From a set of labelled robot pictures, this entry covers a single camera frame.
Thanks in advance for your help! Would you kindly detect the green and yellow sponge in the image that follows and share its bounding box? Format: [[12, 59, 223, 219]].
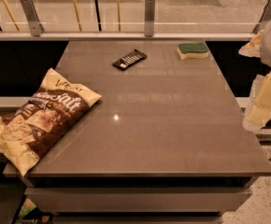
[[177, 43, 209, 60]]

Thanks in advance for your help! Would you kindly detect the brown chip bag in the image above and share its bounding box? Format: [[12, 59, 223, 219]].
[[0, 69, 101, 175]]

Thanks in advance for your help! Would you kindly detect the middle metal railing bracket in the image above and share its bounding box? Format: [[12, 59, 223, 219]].
[[144, 0, 156, 37]]

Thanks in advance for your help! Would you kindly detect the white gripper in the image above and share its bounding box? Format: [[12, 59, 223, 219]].
[[238, 20, 271, 132]]

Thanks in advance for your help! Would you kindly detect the metal railing bracket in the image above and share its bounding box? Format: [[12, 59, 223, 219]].
[[253, 0, 271, 34], [144, 0, 156, 37], [20, 0, 44, 36]]

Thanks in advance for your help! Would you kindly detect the left metal railing bracket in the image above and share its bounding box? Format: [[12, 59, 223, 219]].
[[20, 0, 44, 36]]

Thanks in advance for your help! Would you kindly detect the colourful item under table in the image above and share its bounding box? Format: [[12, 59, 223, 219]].
[[16, 197, 54, 224]]

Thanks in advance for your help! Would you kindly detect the right metal railing bracket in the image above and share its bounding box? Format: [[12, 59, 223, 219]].
[[253, 0, 271, 34]]

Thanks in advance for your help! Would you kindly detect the black candy bar wrapper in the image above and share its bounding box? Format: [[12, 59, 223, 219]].
[[112, 49, 147, 71]]

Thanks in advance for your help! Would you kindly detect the grey drawer front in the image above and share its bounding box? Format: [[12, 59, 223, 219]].
[[25, 188, 251, 213]]

